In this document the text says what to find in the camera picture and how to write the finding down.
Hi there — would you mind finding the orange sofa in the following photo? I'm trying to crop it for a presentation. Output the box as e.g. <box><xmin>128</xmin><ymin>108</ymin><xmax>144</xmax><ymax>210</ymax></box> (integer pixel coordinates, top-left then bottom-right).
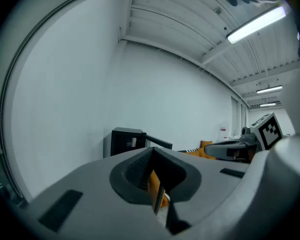
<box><xmin>148</xmin><ymin>140</ymin><xmax>217</xmax><ymax>210</ymax></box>

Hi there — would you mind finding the black mini fridge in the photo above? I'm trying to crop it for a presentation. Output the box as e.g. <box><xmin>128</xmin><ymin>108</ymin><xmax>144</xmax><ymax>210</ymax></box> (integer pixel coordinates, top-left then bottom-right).
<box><xmin>103</xmin><ymin>127</ymin><xmax>148</xmax><ymax>159</ymax></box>

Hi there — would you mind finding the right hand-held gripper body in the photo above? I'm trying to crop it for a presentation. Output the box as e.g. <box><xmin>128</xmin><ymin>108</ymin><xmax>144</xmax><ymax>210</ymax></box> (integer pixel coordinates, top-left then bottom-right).
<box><xmin>227</xmin><ymin>112</ymin><xmax>285</xmax><ymax>164</ymax></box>

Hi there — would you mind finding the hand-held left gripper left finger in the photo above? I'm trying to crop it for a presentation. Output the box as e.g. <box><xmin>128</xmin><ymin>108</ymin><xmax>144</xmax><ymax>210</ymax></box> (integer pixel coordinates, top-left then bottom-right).
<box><xmin>24</xmin><ymin>147</ymin><xmax>167</xmax><ymax>240</ymax></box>

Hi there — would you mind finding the glass fridge door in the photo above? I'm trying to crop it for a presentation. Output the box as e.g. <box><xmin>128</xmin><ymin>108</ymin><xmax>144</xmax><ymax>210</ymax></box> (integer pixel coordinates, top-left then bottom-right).
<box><xmin>140</xmin><ymin>131</ymin><xmax>173</xmax><ymax>150</ymax></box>

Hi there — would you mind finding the metal flexible wall conduit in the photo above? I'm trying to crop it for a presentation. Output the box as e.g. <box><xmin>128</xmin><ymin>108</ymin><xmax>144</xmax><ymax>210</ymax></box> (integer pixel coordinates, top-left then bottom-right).
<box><xmin>0</xmin><ymin>0</ymin><xmax>108</xmax><ymax>202</ymax></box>

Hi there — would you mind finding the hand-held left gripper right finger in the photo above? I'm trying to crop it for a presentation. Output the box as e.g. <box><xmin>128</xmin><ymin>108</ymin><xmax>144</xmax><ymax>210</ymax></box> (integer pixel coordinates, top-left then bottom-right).
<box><xmin>152</xmin><ymin>147</ymin><xmax>250</xmax><ymax>240</ymax></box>

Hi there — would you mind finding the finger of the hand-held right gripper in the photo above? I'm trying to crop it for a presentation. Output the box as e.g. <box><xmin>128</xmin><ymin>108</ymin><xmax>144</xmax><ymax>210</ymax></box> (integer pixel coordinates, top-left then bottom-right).
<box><xmin>204</xmin><ymin>139</ymin><xmax>251</xmax><ymax>160</ymax></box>

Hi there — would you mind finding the right hand-held gripper camera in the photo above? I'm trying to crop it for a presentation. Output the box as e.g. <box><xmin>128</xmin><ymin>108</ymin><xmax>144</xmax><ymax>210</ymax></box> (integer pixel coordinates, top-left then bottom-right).
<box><xmin>240</xmin><ymin>126</ymin><xmax>256</xmax><ymax>143</ymax></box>

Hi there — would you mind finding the white box red label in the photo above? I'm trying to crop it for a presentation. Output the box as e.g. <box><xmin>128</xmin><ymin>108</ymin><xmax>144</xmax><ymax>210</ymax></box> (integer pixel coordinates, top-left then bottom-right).
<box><xmin>218</xmin><ymin>127</ymin><xmax>230</xmax><ymax>140</ymax></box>

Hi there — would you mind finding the orange cushion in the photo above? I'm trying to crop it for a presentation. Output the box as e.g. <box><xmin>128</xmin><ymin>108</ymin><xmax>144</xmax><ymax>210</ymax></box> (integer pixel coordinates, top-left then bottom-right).
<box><xmin>199</xmin><ymin>140</ymin><xmax>214</xmax><ymax>152</ymax></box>

